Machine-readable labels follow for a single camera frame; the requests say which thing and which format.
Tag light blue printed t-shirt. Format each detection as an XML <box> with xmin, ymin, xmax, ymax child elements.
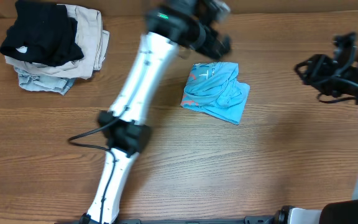
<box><xmin>180</xmin><ymin>62</ymin><xmax>250</xmax><ymax>125</ymax></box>

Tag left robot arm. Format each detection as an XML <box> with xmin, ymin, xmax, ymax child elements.
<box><xmin>79</xmin><ymin>1</ymin><xmax>231</xmax><ymax>223</ymax></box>

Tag light denim folded garment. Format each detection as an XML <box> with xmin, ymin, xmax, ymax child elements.
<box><xmin>14</xmin><ymin>67</ymin><xmax>75</xmax><ymax>95</ymax></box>

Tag black folded garment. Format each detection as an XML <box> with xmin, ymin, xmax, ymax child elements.
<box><xmin>0</xmin><ymin>1</ymin><xmax>83</xmax><ymax>67</ymax></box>

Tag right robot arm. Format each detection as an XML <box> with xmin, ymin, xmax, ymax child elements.
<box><xmin>257</xmin><ymin>32</ymin><xmax>358</xmax><ymax>223</ymax></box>

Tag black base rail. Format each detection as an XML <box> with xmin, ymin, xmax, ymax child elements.
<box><xmin>113</xmin><ymin>215</ymin><xmax>274</xmax><ymax>224</ymax></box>

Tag beige folded garment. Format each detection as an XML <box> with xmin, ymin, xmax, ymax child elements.
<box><xmin>5</xmin><ymin>4</ymin><xmax>109</xmax><ymax>80</ymax></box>

